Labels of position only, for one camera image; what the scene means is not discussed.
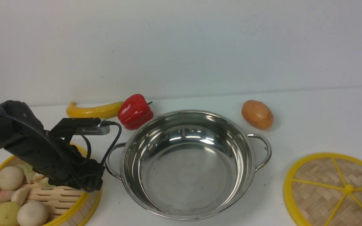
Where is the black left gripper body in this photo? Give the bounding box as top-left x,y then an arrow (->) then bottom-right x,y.
4,137 -> 104,192

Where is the bamboo steamer basket yellow rim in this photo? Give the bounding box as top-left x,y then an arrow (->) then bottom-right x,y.
0,156 -> 103,226

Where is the woven bamboo lid yellow frame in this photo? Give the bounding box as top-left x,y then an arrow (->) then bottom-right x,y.
283,153 -> 362,226

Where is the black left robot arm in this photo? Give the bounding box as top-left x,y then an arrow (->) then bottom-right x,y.
0,100 -> 104,193

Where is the green dumpling left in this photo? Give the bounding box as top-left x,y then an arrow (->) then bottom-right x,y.
16,164 -> 36,184

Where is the green dumpling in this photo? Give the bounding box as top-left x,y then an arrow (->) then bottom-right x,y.
37,177 -> 56,190
16,164 -> 36,184

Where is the green dumpling lower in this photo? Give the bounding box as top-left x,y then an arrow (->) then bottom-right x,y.
37,177 -> 56,190

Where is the white round bun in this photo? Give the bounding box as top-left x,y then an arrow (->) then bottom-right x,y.
0,166 -> 24,190
17,201 -> 49,226

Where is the cream dumpling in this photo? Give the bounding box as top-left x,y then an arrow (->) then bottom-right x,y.
11,187 -> 30,206

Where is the white round bun front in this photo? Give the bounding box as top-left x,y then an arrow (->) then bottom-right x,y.
17,201 -> 49,226

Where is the pink bun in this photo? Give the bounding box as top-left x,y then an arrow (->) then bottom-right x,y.
0,190 -> 15,203

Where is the yellow banana-shaped squash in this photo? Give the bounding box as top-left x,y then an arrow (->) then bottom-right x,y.
66,101 -> 124,119

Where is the yellow-green round bun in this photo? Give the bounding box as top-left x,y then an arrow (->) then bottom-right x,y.
0,202 -> 21,226

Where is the red bell pepper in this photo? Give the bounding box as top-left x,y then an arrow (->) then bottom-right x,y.
117,94 -> 154,130

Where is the brown potato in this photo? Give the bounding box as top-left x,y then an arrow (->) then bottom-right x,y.
241,100 -> 274,130

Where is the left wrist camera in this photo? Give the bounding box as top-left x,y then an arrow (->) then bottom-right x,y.
49,118 -> 111,138

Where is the black left camera cable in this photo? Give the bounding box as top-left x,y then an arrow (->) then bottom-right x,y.
0,107 -> 122,192

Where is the stainless steel two-handled pot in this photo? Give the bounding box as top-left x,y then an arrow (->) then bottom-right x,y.
104,109 -> 272,221

